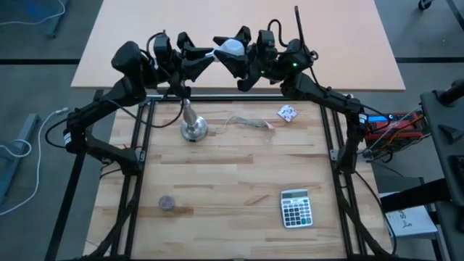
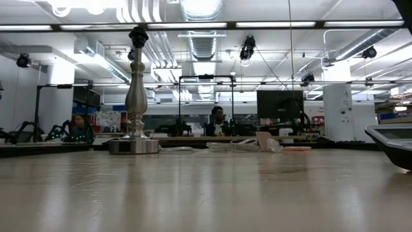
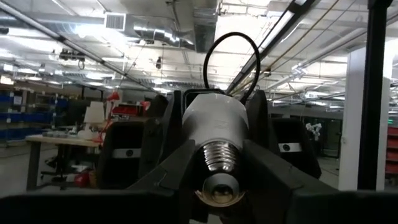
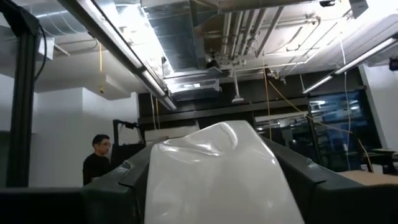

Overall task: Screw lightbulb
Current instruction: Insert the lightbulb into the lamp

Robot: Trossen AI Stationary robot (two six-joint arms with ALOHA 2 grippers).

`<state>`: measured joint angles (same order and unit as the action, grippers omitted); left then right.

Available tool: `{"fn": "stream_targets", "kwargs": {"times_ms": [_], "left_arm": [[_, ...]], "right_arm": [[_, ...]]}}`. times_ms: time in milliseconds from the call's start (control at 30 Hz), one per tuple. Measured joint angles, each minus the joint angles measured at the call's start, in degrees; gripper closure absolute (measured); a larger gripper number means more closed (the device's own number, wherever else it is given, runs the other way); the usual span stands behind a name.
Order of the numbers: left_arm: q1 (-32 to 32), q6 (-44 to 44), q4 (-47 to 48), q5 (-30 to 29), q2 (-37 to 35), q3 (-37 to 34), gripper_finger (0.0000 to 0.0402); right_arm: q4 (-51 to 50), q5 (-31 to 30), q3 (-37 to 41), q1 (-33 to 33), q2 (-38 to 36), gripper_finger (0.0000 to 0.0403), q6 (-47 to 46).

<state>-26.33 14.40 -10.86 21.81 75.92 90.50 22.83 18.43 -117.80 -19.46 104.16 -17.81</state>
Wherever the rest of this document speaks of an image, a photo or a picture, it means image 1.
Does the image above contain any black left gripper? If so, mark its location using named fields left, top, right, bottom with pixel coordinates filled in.
left=165, top=31, right=215, bottom=99

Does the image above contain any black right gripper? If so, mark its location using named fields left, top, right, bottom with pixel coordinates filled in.
left=212, top=25, right=282, bottom=92

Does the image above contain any white lightbulb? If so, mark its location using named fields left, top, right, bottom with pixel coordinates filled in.
left=205, top=38, right=247, bottom=63

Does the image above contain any beige wooden desk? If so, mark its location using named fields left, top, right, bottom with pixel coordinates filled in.
left=70, top=0, right=406, bottom=92

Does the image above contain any silver metal lamp stand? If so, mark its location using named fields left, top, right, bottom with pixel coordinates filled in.
left=180, top=96, right=210, bottom=144

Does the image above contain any clear plastic wrapper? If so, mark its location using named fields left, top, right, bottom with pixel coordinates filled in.
left=208, top=115, right=277, bottom=146

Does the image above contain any small white orange printed packet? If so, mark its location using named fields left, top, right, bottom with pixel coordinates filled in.
left=276, top=104, right=299, bottom=123

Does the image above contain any blue grey desk leg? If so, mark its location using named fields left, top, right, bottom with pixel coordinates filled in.
left=25, top=0, right=70, bottom=40

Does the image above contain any grey round pad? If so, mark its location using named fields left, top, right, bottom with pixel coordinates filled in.
left=157, top=194, right=177, bottom=212

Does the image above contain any grey desk calculator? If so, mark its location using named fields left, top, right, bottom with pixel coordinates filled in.
left=280, top=188, right=314, bottom=229

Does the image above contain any red power supply unit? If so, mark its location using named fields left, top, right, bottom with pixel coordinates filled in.
left=364, top=111, right=426, bottom=144

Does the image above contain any dark grey equipment cart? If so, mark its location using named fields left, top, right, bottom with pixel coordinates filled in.
left=419, top=78, right=464, bottom=235

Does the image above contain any black bar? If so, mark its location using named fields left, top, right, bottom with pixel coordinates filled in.
left=379, top=176, right=454, bottom=214

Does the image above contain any white printed paper box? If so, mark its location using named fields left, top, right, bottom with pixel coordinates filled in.
left=384, top=204, right=439, bottom=239

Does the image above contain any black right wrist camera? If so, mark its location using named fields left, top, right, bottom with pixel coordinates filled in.
left=257, top=30, right=277, bottom=59

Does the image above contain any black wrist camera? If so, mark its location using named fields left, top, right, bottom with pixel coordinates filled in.
left=257, top=30, right=277, bottom=59
left=152, top=31, right=172, bottom=72

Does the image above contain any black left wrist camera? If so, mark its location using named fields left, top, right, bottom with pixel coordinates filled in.
left=152, top=31, right=172, bottom=72

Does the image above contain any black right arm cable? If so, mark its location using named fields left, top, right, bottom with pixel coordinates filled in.
left=267, top=18, right=290, bottom=48

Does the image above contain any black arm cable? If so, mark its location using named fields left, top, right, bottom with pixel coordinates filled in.
left=267, top=18, right=290, bottom=48
left=107, top=97, right=186, bottom=128

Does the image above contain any black aluminium frame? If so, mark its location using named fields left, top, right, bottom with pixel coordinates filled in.
left=45, top=88, right=399, bottom=261

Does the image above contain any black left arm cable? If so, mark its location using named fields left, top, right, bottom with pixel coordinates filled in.
left=107, top=97, right=186, bottom=128

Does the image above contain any white floor cable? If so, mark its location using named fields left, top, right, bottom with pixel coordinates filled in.
left=0, top=107, right=70, bottom=218
left=0, top=0, right=70, bottom=27

